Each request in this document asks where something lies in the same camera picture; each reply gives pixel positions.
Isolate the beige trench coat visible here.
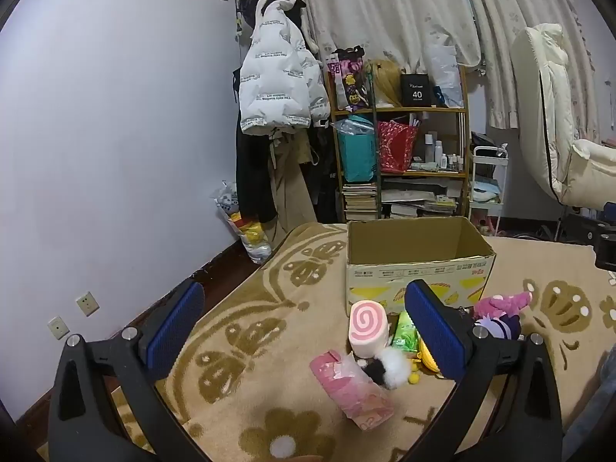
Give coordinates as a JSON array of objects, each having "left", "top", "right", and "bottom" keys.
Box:
[{"left": 268, "top": 129, "right": 319, "bottom": 233}]

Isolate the clear plastic bag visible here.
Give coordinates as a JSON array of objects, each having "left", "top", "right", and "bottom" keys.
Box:
[{"left": 425, "top": 44, "right": 465, "bottom": 108}]

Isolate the plastic bag of toys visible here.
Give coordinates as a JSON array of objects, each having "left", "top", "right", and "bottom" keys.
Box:
[{"left": 211, "top": 180, "right": 276, "bottom": 265}]

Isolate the white wall socket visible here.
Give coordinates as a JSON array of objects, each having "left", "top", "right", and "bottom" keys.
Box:
[
  {"left": 76, "top": 291, "right": 100, "bottom": 318},
  {"left": 47, "top": 316, "right": 71, "bottom": 341}
]

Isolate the yellow plush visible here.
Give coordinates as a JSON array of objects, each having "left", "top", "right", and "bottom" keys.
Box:
[{"left": 407, "top": 337, "right": 442, "bottom": 387}]

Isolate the cardboard box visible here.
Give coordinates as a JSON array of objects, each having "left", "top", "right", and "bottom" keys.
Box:
[{"left": 345, "top": 216, "right": 496, "bottom": 317}]

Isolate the pink spotted plush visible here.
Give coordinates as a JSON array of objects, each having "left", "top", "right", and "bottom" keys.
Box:
[{"left": 473, "top": 291, "right": 535, "bottom": 319}]

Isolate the green tissue pack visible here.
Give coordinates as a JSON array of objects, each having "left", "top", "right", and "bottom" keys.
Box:
[{"left": 391, "top": 310, "right": 423, "bottom": 353}]

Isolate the wooden shelf rack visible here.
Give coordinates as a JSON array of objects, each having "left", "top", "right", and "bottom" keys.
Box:
[{"left": 323, "top": 64, "right": 471, "bottom": 225}]

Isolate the pink swirl roll plush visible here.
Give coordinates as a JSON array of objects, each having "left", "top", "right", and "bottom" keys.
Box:
[{"left": 348, "top": 300, "right": 390, "bottom": 360}]

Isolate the cream floral curtain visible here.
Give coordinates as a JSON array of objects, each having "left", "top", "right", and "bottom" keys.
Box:
[{"left": 288, "top": 0, "right": 600, "bottom": 128}]

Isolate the purple haired plush doll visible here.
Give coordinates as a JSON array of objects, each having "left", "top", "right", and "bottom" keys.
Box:
[{"left": 473, "top": 314, "right": 524, "bottom": 343}]

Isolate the cream office chair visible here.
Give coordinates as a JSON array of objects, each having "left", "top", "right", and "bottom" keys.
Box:
[{"left": 509, "top": 23, "right": 616, "bottom": 246}]

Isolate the white puffer jacket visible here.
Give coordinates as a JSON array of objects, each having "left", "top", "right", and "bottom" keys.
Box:
[{"left": 239, "top": 0, "right": 333, "bottom": 136}]

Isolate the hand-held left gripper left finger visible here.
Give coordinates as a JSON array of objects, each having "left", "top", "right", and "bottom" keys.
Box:
[{"left": 47, "top": 279, "right": 213, "bottom": 462}]

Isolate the black hanging coat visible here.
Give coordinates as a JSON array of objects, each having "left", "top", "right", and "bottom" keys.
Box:
[{"left": 234, "top": 70, "right": 278, "bottom": 225}]

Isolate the red gift bag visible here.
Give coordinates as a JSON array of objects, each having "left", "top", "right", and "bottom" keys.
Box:
[{"left": 376, "top": 119, "right": 420, "bottom": 174}]

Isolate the blond wig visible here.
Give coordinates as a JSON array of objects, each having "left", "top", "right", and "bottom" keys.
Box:
[{"left": 364, "top": 59, "right": 403, "bottom": 108}]

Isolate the teal bag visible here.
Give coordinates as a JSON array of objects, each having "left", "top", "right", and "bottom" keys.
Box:
[{"left": 336, "top": 114, "right": 379, "bottom": 184}]

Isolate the purple printed bag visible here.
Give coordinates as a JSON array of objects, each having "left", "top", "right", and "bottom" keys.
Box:
[{"left": 328, "top": 47, "right": 374, "bottom": 111}]

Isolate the person's grey clothing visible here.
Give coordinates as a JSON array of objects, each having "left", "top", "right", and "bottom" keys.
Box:
[{"left": 562, "top": 344, "right": 616, "bottom": 462}]

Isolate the white trolley cart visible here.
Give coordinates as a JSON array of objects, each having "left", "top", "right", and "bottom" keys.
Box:
[{"left": 468, "top": 143, "right": 510, "bottom": 238}]

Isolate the black hat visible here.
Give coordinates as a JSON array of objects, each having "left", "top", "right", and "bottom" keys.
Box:
[{"left": 239, "top": 0, "right": 308, "bottom": 27}]

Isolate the stack of old books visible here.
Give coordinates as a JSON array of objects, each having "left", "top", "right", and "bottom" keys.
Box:
[{"left": 342, "top": 182, "right": 379, "bottom": 225}]

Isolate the black and white plush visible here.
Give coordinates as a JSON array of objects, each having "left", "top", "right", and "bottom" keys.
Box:
[{"left": 360, "top": 346, "right": 413, "bottom": 390}]

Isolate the pile of magazines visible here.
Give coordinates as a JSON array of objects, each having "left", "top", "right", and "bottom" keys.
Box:
[{"left": 380, "top": 177, "right": 464, "bottom": 221}]

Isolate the pink tissue pack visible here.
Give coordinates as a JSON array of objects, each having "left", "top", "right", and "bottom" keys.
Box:
[{"left": 309, "top": 349, "right": 396, "bottom": 432}]

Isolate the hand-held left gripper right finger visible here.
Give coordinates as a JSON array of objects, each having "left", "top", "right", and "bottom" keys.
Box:
[{"left": 404, "top": 279, "right": 564, "bottom": 462}]

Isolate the black labelled box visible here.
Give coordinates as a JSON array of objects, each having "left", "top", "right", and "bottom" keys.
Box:
[{"left": 400, "top": 73, "right": 440, "bottom": 107}]

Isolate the row of small bottles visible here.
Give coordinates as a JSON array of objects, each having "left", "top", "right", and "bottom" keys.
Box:
[{"left": 422, "top": 131, "right": 465, "bottom": 172}]

